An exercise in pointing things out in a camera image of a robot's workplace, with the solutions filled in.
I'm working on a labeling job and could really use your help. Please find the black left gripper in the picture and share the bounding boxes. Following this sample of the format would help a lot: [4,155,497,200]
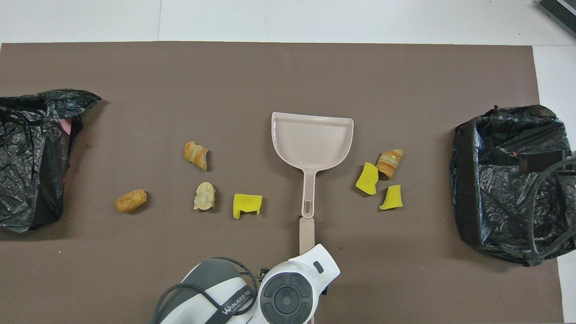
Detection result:
[258,266,328,296]

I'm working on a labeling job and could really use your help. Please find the beige brush black bristles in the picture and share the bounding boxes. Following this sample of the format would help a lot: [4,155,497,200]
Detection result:
[298,217,316,258]

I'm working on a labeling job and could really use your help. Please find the rectangular yellow sponge piece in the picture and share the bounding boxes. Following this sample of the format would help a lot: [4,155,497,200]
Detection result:
[233,193,263,220]

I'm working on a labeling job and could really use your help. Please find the small yellow sponge chunk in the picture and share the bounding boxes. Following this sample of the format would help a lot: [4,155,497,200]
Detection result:
[379,184,404,211]

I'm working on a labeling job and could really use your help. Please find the notched yellow sponge piece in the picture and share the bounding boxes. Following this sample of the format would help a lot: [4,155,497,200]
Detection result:
[355,162,379,196]

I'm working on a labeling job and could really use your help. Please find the pale flaky bread piece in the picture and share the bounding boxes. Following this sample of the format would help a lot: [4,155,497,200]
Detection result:
[193,182,216,211]

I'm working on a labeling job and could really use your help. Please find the beige plastic dustpan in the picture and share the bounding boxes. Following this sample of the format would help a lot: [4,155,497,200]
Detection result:
[271,112,354,220]

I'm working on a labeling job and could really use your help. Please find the cut croissant piece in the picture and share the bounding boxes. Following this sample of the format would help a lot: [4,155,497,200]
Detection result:
[184,141,210,171]

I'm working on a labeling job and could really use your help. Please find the brown oval bread roll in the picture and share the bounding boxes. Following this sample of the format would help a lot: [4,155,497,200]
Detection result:
[115,189,148,213]

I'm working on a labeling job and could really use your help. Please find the black bag lined trash bin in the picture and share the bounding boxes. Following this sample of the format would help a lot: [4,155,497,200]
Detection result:
[450,105,576,267]

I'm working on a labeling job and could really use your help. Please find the crumpled black trash bag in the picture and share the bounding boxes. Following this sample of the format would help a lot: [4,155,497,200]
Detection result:
[0,89,102,234]

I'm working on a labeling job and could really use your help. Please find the dark grey ribbed object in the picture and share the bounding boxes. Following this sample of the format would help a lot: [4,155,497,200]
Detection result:
[537,0,576,39]

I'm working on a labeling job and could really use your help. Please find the brown table mat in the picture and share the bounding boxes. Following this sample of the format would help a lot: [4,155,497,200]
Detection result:
[0,41,565,324]

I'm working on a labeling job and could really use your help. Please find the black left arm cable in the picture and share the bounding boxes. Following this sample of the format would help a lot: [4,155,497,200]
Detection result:
[151,257,262,324]

